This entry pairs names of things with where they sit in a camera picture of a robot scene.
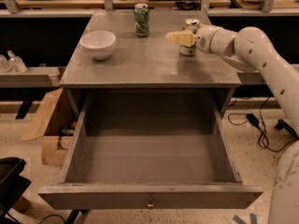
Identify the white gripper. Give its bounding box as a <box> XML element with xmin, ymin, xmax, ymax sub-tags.
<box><xmin>165</xmin><ymin>25</ymin><xmax>236</xmax><ymax>56</ymax></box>

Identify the white green 7up can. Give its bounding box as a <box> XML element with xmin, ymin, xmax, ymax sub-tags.
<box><xmin>179</xmin><ymin>18</ymin><xmax>201</xmax><ymax>56</ymax></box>

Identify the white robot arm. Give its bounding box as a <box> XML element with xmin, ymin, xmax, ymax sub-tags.
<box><xmin>166</xmin><ymin>25</ymin><xmax>299</xmax><ymax>224</ymax></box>

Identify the dark green soda can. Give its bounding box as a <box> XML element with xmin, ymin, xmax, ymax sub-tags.
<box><xmin>134</xmin><ymin>4</ymin><xmax>150</xmax><ymax>37</ymax></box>

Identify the open grey top drawer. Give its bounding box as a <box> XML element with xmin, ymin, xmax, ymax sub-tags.
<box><xmin>38</xmin><ymin>90</ymin><xmax>263</xmax><ymax>210</ymax></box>

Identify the metal drawer knob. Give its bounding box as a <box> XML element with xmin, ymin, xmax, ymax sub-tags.
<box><xmin>147</xmin><ymin>198</ymin><xmax>155</xmax><ymax>209</ymax></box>

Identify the grey cabinet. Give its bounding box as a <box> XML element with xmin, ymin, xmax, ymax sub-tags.
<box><xmin>60</xmin><ymin>9</ymin><xmax>240</xmax><ymax>111</ymax></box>

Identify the white ceramic bowl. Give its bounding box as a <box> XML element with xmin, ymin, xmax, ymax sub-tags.
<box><xmin>79</xmin><ymin>31</ymin><xmax>116</xmax><ymax>60</ymax></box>

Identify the cardboard box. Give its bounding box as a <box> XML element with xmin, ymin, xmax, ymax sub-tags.
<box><xmin>21</xmin><ymin>88</ymin><xmax>76</xmax><ymax>167</ymax></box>

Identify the clear plastic bottle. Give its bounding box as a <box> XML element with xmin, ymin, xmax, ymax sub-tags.
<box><xmin>7</xmin><ymin>50</ymin><xmax>27</xmax><ymax>74</ymax></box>

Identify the black chair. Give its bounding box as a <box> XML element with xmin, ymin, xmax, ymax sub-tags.
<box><xmin>0</xmin><ymin>157</ymin><xmax>31</xmax><ymax>224</ymax></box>

